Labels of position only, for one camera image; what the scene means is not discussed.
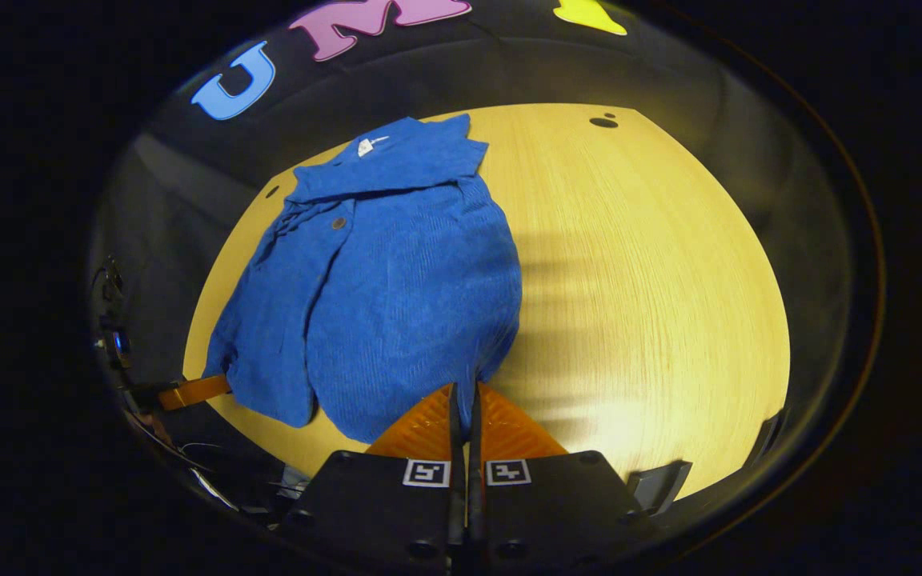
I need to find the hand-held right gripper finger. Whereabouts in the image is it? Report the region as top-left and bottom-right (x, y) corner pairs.
(467, 382), (646, 570)
(281, 382), (466, 570)

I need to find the blue corduroy shirt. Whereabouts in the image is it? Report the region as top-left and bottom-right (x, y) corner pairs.
(203, 114), (523, 445)

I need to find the dark grey bracket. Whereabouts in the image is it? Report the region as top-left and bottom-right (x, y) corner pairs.
(627, 460), (692, 514)
(749, 408), (788, 466)

